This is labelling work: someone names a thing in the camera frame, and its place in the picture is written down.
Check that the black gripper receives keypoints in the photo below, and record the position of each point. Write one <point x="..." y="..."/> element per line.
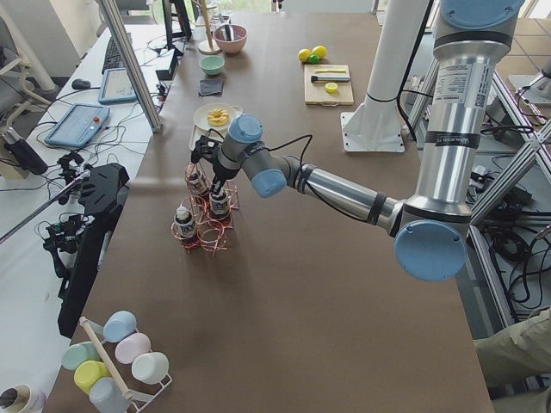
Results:
<point x="219" y="175"/>

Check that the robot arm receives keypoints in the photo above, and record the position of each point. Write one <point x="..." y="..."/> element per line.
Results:
<point x="429" y="228"/>

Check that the tea bottle rear left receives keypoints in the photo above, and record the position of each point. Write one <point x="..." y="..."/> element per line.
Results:
<point x="197" y="183"/>

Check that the tea bottle right rack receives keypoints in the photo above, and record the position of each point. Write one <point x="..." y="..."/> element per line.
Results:
<point x="185" y="228"/>

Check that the white rectangular tray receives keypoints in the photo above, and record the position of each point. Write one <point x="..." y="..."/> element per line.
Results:
<point x="193" y="133"/>

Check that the white round plate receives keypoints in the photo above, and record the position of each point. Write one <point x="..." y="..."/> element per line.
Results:
<point x="217" y="116"/>

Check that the grey folded cloth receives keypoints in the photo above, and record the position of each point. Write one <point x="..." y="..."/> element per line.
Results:
<point x="211" y="87"/>

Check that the green ceramic bowl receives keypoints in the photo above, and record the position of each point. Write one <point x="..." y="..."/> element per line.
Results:
<point x="212" y="65"/>

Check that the wooden cutting board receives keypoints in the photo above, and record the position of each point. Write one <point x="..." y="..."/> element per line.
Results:
<point x="314" y="93"/>

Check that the wooden round stand base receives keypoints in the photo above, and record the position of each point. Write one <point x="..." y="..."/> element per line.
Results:
<point x="207" y="47"/>

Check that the blue teach pendant far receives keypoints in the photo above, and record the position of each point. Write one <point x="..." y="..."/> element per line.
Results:
<point x="116" y="87"/>

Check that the blue teach pendant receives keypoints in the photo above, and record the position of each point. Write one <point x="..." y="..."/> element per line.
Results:
<point x="78" y="126"/>
<point x="116" y="87"/>

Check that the steel muddler black tip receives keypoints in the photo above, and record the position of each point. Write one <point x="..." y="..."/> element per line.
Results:
<point x="329" y="79"/>

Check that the lemon half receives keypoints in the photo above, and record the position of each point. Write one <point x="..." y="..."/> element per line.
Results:
<point x="331" y="88"/>

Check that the blue teach pendant near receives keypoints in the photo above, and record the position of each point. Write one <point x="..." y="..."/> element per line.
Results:
<point x="78" y="126"/>

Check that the pink bowl with ice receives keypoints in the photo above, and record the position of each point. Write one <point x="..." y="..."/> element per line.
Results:
<point x="239" y="39"/>

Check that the whole lemon upper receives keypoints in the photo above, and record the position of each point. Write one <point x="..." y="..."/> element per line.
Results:
<point x="304" y="55"/>

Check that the whole lemon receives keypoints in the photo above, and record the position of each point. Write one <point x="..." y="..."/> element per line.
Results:
<point x="304" y="55"/>
<point x="320" y="51"/>

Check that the green lime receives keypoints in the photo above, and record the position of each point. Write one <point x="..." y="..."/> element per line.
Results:
<point x="313" y="59"/>

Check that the yellow plastic knife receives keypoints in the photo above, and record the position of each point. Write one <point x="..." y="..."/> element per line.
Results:
<point x="330" y="70"/>

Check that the whole lemon lower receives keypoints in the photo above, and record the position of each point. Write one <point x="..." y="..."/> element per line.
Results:
<point x="320" y="51"/>

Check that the blue cup on rack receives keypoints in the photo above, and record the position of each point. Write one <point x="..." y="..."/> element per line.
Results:
<point x="120" y="325"/>

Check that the pink cup on rack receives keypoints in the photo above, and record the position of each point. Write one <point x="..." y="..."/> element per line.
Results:
<point x="128" y="349"/>

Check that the white cup on rack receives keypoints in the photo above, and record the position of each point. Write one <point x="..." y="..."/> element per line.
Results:
<point x="150" y="368"/>

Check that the black water bottle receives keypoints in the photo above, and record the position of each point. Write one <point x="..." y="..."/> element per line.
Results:
<point x="24" y="154"/>

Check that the green cup on rack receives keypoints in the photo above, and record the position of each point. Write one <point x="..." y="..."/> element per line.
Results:
<point x="79" y="353"/>

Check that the yellow cup on rack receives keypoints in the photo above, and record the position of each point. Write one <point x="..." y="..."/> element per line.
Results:
<point x="88" y="373"/>

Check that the grey cup on rack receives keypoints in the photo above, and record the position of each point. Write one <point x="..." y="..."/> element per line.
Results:
<point x="107" y="397"/>

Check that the person in beige clothes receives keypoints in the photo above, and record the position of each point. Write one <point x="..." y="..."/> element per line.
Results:
<point x="517" y="352"/>

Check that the copper wire bottle rack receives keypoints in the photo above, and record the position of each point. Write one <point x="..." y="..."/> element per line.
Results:
<point x="211" y="232"/>

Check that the braided ring bread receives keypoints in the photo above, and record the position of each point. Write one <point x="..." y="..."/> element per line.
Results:
<point x="218" y="117"/>

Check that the black camera stand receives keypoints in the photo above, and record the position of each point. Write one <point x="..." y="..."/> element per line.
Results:
<point x="75" y="247"/>

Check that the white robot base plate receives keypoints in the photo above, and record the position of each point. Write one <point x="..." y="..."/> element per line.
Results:
<point x="376" y="135"/>

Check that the white wire cup rack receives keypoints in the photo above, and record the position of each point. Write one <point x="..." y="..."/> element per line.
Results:
<point x="142" y="397"/>

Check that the aluminium frame post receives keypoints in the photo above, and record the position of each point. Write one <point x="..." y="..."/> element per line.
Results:
<point x="118" y="32"/>

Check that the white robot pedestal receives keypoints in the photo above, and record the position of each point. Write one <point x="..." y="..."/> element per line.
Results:
<point x="401" y="34"/>

